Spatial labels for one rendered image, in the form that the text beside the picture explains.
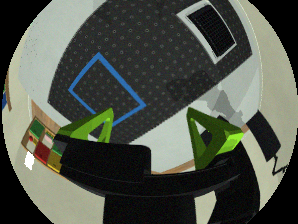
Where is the blue tape outline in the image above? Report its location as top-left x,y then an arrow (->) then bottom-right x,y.
68,52 -> 147,127

